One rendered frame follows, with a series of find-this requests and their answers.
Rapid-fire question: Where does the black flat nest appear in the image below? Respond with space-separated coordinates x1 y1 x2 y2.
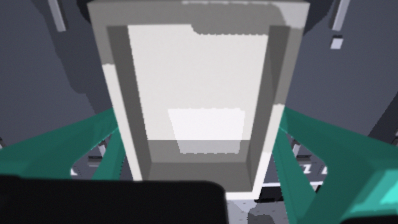
254 185 321 203

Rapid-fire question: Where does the grey perforated base plate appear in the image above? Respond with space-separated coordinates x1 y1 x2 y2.
227 199 289 224

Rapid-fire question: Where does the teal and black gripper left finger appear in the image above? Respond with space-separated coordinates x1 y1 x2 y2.
0 107 126 180

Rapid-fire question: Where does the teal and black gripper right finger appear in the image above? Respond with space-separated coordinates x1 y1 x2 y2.
272 106 398 224

